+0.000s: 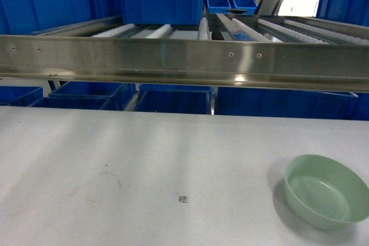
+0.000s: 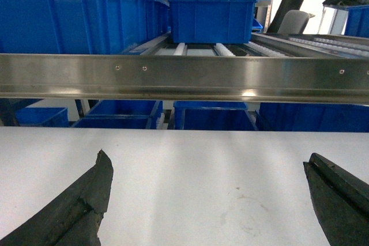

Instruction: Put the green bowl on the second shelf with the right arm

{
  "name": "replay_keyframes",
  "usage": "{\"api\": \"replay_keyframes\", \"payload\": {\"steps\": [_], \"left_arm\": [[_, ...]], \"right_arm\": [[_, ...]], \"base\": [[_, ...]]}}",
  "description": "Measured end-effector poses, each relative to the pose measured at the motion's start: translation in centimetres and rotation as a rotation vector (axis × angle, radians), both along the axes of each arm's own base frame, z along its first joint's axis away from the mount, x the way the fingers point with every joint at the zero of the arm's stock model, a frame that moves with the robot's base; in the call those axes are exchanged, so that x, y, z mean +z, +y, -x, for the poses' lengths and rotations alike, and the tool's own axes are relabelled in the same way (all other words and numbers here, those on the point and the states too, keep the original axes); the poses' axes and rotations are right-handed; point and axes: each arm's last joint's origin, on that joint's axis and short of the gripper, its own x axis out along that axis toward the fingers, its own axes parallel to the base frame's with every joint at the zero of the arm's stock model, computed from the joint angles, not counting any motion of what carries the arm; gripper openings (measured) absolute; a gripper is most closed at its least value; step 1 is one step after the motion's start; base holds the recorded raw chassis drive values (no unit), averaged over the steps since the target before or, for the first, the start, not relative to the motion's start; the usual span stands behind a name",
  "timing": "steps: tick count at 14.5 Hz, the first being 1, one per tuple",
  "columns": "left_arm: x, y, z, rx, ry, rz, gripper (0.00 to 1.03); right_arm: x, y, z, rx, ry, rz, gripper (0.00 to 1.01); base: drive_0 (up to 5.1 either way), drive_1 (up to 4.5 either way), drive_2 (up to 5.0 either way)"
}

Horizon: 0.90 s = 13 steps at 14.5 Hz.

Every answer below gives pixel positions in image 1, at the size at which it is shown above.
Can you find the small QR code sticker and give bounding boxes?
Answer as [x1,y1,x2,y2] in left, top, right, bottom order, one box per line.
[178,195,189,203]

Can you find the grey office chair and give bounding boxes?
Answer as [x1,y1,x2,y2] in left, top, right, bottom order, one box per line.
[255,0,285,16]

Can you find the blue bin lower middle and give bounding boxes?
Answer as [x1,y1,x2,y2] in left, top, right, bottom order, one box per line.
[134,84,213,115]

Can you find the blue bin lower left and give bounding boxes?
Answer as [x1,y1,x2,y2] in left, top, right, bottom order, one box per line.
[32,82,136,111]

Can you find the green bowl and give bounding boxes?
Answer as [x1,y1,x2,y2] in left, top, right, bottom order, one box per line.
[284,154,368,230]

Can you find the stainless steel roller shelf rack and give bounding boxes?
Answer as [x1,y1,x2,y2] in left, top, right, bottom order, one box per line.
[1,14,368,92]

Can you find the blue bin far right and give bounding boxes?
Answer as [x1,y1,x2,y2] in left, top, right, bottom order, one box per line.
[316,0,368,27]

